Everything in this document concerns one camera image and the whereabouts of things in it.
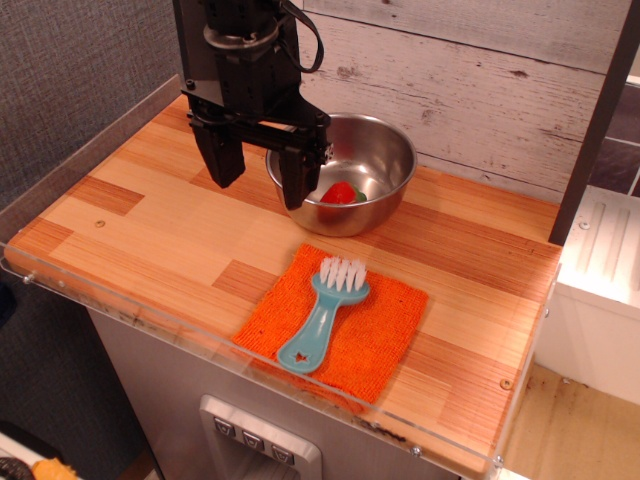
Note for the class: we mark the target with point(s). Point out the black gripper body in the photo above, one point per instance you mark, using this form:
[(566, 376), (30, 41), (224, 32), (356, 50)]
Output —
[(246, 75)]

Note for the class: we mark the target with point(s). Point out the dark vertical post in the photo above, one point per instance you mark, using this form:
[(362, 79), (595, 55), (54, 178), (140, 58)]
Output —
[(606, 104)]

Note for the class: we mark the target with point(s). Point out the yellow object at corner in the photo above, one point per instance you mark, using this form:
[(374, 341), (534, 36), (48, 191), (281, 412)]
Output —
[(52, 469)]

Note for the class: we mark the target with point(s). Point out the clear acrylic guard rail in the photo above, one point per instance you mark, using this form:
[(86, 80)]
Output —
[(443, 414)]

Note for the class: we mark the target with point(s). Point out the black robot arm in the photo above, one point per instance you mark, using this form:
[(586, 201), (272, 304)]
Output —
[(243, 10)]

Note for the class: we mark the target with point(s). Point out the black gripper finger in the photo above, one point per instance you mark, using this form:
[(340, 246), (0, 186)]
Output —
[(221, 152), (299, 171)]

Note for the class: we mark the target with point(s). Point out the light blue scrub brush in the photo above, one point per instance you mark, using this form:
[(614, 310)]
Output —
[(340, 282)]

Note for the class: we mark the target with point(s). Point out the orange knitted cloth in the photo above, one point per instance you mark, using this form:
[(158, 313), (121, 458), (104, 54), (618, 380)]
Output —
[(368, 341)]

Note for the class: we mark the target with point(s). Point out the red toy strawberry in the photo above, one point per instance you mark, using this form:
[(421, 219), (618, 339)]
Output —
[(343, 193)]

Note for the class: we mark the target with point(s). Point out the white toy sink cabinet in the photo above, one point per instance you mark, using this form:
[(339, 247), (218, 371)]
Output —
[(591, 330)]

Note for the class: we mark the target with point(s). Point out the stainless steel bowl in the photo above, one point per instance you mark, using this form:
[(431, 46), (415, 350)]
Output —
[(377, 159)]

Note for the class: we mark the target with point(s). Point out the silver toy fridge dispenser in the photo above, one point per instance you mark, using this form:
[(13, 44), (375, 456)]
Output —
[(244, 446)]

